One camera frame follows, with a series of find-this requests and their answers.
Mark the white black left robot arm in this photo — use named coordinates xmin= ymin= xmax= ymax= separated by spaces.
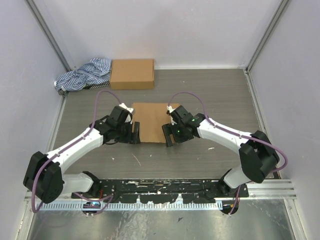
xmin=23 ymin=103 xmax=140 ymax=204

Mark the aluminium corner post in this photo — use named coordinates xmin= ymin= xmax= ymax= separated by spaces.
xmin=243 ymin=0 xmax=291 ymax=73
xmin=25 ymin=0 xmax=72 ymax=72

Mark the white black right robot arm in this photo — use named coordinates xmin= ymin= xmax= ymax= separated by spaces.
xmin=162 ymin=105 xmax=280 ymax=198

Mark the blue white striped cloth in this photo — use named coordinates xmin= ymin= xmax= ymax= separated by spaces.
xmin=53 ymin=58 xmax=112 ymax=96

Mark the right aluminium corner post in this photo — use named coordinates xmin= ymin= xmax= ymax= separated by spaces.
xmin=243 ymin=0 xmax=291 ymax=73

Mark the aluminium front frame rail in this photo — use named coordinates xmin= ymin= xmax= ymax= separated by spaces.
xmin=24 ymin=178 xmax=298 ymax=201

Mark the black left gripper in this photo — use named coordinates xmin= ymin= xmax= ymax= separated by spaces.
xmin=115 ymin=120 xmax=141 ymax=145

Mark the closed brown cardboard box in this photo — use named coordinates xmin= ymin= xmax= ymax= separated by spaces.
xmin=109 ymin=58 xmax=155 ymax=90

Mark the left aluminium corner post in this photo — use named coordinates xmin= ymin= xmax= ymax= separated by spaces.
xmin=25 ymin=0 xmax=72 ymax=72

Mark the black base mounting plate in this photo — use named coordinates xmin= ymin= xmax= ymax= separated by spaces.
xmin=63 ymin=177 xmax=249 ymax=204

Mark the white slotted cable duct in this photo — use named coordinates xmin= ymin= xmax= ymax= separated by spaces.
xmin=41 ymin=200 xmax=223 ymax=211

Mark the brown cardboard box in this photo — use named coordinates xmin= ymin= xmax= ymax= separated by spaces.
xmin=132 ymin=102 xmax=171 ymax=144
xmin=109 ymin=58 xmax=155 ymax=90

